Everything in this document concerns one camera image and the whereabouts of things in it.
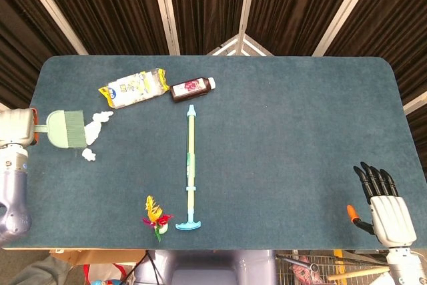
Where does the robot left five-finger hand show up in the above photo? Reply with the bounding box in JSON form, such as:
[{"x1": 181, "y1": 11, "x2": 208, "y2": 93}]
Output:
[{"x1": 0, "y1": 107, "x2": 39, "y2": 150}]

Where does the robot right five-finger hand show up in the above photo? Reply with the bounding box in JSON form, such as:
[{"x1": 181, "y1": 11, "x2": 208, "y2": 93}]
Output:
[{"x1": 346, "y1": 161, "x2": 418, "y2": 250}]

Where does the green hand brush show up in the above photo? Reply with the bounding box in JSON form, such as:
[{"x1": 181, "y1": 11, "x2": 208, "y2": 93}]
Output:
[{"x1": 33, "y1": 109, "x2": 88, "y2": 150}]

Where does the wooden stick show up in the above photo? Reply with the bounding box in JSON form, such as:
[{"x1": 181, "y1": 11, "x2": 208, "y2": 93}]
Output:
[{"x1": 326, "y1": 266, "x2": 390, "y2": 282}]

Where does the red pink packet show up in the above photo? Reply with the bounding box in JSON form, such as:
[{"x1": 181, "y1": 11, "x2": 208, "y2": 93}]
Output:
[{"x1": 289, "y1": 256, "x2": 316, "y2": 283}]

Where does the grey metal tube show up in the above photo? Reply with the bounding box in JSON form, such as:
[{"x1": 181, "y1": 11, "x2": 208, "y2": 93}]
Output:
[{"x1": 275, "y1": 254, "x2": 321, "y2": 273}]

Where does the yellow white snack bag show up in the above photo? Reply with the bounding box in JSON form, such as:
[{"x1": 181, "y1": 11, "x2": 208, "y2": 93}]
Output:
[{"x1": 97, "y1": 67, "x2": 171, "y2": 110}]

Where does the blue felt table mat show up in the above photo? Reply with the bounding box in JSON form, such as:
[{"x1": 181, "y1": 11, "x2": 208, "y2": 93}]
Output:
[{"x1": 0, "y1": 55, "x2": 427, "y2": 251}]

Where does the grey trouser leg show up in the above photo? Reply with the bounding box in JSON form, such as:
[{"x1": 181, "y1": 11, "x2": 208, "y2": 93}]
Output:
[{"x1": 6, "y1": 255, "x2": 73, "y2": 285}]

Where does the brown cardboard box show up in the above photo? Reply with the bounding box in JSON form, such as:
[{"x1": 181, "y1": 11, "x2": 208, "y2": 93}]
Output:
[{"x1": 49, "y1": 248, "x2": 147, "y2": 266}]

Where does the yellow red pipe-cleaner flower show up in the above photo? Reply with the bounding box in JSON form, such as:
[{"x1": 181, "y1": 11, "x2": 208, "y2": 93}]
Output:
[{"x1": 142, "y1": 195, "x2": 175, "y2": 244}]

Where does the red white bag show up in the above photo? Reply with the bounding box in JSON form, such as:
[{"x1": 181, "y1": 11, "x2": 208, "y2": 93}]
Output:
[{"x1": 82, "y1": 263, "x2": 135, "y2": 285}]

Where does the dark brown labelled bottle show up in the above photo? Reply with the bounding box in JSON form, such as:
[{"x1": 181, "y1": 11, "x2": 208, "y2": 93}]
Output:
[{"x1": 169, "y1": 77, "x2": 217, "y2": 103}]

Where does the lavender robot torso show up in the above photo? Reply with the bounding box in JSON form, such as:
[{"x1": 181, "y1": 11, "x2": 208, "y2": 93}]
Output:
[{"x1": 133, "y1": 249, "x2": 278, "y2": 285}]

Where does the dark pleated white-framed folding screen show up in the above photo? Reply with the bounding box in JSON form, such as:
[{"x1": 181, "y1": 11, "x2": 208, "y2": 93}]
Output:
[{"x1": 0, "y1": 0, "x2": 427, "y2": 132}]

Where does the metal wire basket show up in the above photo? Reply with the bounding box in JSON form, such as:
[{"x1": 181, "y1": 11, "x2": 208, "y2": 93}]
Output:
[{"x1": 274, "y1": 249, "x2": 390, "y2": 285}]

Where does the blue yellow long-handled plastic tool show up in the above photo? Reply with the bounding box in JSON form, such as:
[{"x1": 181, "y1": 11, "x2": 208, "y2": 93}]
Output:
[{"x1": 175, "y1": 104, "x2": 203, "y2": 232}]

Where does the black cable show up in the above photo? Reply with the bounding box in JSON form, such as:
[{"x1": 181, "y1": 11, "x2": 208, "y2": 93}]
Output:
[{"x1": 125, "y1": 250, "x2": 165, "y2": 285}]

